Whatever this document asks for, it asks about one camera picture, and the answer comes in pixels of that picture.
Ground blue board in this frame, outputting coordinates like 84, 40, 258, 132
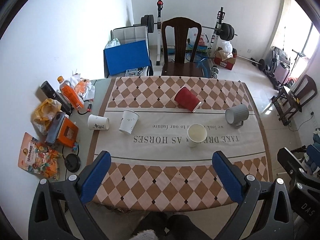
103, 40, 150, 78

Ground white paper cup with birds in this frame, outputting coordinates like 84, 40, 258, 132
186, 124, 207, 147

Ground barbell rack with weights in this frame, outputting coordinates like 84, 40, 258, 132
140, 0, 236, 65

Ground white padded chair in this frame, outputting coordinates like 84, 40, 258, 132
111, 25, 149, 48

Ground yellow plastic bag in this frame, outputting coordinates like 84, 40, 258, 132
31, 99, 62, 135

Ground black round puck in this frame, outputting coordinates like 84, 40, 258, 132
64, 153, 81, 173

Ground red paper cup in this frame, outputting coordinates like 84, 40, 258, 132
174, 86, 202, 113

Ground red cardboard box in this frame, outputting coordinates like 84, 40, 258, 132
214, 47, 237, 70

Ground white paper cup upside down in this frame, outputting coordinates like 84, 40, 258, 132
119, 109, 139, 134

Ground orange snack bag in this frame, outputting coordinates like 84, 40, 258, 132
18, 132, 62, 180

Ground dark wooden side chair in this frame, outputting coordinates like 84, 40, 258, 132
271, 74, 317, 126

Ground orange and black box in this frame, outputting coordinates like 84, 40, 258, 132
45, 112, 79, 148

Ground checkered printed tablecloth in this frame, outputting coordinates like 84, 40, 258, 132
87, 76, 273, 211

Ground orange drink bottle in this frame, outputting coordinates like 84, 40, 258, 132
57, 76, 84, 110

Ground black rectangular speaker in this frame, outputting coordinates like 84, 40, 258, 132
40, 81, 73, 116

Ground grey ribbed mug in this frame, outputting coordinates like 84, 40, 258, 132
225, 104, 249, 128

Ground white paper cup lying sideways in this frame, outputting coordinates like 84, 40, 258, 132
87, 114, 110, 131

